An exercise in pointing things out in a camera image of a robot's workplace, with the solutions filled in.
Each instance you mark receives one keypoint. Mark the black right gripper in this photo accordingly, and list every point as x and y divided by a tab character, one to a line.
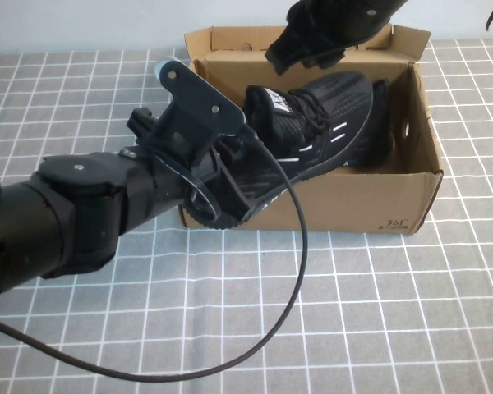
345	16

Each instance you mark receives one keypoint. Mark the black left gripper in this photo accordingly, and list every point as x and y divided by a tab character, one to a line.
181	184

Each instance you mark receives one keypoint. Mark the black knit sneaker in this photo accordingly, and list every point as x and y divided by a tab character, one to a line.
267	180
345	102

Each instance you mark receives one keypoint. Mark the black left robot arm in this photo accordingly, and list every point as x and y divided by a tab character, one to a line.
45	225

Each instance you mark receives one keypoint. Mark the brown cardboard shoe box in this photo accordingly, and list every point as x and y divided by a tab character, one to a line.
353	201

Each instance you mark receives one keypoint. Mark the grey white-grid tablecloth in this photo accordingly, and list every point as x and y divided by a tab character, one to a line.
374	308

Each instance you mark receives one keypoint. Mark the black left camera mount plate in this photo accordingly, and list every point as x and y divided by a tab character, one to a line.
189	106

